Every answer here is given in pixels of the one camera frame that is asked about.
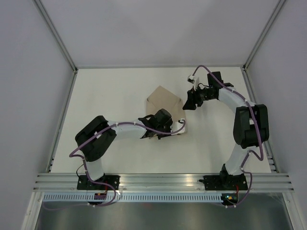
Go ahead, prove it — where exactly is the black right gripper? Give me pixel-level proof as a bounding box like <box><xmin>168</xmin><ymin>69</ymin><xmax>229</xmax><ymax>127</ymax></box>
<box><xmin>183</xmin><ymin>84</ymin><xmax>214</xmax><ymax>111</ymax></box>

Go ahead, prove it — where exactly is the beige cloth napkin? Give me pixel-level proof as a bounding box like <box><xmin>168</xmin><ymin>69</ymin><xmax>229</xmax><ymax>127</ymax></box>
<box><xmin>146</xmin><ymin>86</ymin><xmax>187</xmax><ymax>122</ymax></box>

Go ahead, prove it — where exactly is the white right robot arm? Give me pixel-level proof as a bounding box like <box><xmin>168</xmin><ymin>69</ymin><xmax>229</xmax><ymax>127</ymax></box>
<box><xmin>183</xmin><ymin>71</ymin><xmax>269</xmax><ymax>190</ymax></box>

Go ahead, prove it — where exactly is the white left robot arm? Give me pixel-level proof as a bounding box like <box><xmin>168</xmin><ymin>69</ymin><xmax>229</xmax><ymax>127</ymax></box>
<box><xmin>70</xmin><ymin>109</ymin><xmax>182</xmax><ymax>190</ymax></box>

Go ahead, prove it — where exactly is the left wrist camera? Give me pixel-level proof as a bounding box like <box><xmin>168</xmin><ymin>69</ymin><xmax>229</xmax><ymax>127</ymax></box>
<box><xmin>171</xmin><ymin>119</ymin><xmax>186</xmax><ymax>135</ymax></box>

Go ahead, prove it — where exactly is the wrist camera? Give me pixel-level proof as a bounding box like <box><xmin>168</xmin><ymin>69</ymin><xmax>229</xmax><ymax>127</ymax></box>
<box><xmin>171</xmin><ymin>119</ymin><xmax>186</xmax><ymax>135</ymax></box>
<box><xmin>187</xmin><ymin>75</ymin><xmax>200</xmax><ymax>90</ymax></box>

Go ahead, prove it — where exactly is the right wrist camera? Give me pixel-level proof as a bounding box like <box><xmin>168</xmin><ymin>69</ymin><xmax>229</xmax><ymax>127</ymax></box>
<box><xmin>187</xmin><ymin>75</ymin><xmax>200</xmax><ymax>90</ymax></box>

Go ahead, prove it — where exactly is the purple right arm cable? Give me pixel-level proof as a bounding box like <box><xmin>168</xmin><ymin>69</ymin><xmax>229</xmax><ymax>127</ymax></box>
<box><xmin>193</xmin><ymin>65</ymin><xmax>264</xmax><ymax>208</ymax></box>

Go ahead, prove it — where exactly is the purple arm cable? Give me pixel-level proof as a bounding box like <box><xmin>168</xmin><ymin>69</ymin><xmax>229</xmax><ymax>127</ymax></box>
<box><xmin>193</xmin><ymin>65</ymin><xmax>264</xmax><ymax>208</ymax></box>
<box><xmin>69</xmin><ymin>119</ymin><xmax>187</xmax><ymax>208</ymax></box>

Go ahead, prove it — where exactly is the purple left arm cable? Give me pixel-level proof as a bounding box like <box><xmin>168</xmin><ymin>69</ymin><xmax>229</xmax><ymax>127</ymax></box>
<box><xmin>69</xmin><ymin>119</ymin><xmax>187</xmax><ymax>208</ymax></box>

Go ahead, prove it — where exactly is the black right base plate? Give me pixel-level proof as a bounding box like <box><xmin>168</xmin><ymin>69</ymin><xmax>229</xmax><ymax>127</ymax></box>
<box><xmin>198</xmin><ymin>174</ymin><xmax>248</xmax><ymax>191</ymax></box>

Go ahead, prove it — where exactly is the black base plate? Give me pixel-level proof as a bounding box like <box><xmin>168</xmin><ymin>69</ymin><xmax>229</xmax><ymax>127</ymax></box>
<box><xmin>77</xmin><ymin>175</ymin><xmax>120</xmax><ymax>190</ymax></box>
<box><xmin>198</xmin><ymin>174</ymin><xmax>248</xmax><ymax>191</ymax></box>

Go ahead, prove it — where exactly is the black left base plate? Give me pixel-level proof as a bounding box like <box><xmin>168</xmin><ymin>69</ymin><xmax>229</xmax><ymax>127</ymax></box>
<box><xmin>77</xmin><ymin>175</ymin><xmax>120</xmax><ymax>190</ymax></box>

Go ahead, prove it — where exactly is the aluminium mounting rail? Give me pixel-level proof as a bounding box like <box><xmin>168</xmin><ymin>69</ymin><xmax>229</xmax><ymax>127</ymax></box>
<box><xmin>33</xmin><ymin>173</ymin><xmax>294</xmax><ymax>193</ymax></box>

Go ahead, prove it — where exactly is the right aluminium frame post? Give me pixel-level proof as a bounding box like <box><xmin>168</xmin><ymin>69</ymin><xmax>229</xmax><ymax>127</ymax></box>
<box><xmin>242</xmin><ymin>0</ymin><xmax>287</xmax><ymax>71</ymax></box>

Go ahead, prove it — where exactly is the aluminium frame post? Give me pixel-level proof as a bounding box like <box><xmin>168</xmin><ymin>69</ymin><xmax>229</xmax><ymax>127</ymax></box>
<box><xmin>33</xmin><ymin>0</ymin><xmax>78</xmax><ymax>73</ymax></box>
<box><xmin>242</xmin><ymin>0</ymin><xmax>287</xmax><ymax>71</ymax></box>

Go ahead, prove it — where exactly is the white slotted cable duct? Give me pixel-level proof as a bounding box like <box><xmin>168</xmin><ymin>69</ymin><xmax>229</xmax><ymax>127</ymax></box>
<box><xmin>43</xmin><ymin>193</ymin><xmax>222</xmax><ymax>203</ymax></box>

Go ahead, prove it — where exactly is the left aluminium frame post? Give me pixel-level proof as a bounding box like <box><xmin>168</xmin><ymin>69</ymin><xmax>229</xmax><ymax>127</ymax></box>
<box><xmin>33</xmin><ymin>0</ymin><xmax>78</xmax><ymax>73</ymax></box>

